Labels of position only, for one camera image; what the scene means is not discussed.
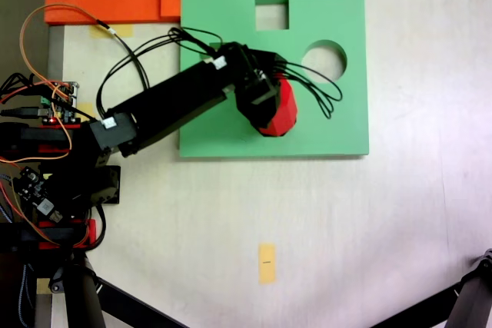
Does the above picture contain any black white braided cable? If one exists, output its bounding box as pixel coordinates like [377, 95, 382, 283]
[17, 264, 32, 327]

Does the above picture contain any yellow paper label strip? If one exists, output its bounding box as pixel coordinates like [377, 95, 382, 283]
[258, 243, 278, 285]

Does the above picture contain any black twin servo cable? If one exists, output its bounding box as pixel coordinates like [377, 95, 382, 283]
[96, 20, 151, 93]

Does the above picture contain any black tripod leg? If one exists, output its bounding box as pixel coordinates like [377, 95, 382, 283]
[48, 254, 191, 328]
[371, 249, 492, 328]

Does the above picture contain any orange looped wire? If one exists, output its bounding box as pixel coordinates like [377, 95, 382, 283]
[18, 3, 101, 89]

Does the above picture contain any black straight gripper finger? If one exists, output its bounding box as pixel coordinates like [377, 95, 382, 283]
[238, 97, 278, 134]

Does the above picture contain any green shape sorting board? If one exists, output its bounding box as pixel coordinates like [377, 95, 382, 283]
[178, 0, 370, 160]

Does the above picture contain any black gripper cable bundle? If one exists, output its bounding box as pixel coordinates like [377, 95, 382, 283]
[268, 57, 344, 120]

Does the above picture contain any small black circuit board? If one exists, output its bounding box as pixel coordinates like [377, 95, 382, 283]
[10, 165, 50, 203]

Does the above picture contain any silver USB connector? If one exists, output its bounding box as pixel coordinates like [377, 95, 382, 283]
[36, 197, 65, 224]

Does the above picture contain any black forearm cable bundle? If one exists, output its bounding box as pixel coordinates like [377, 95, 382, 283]
[95, 27, 224, 120]

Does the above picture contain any red black table clamp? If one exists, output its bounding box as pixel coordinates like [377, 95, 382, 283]
[0, 122, 84, 156]
[0, 218, 97, 252]

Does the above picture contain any red octagonal pillar block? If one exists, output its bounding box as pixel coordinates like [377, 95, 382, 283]
[256, 74, 300, 138]

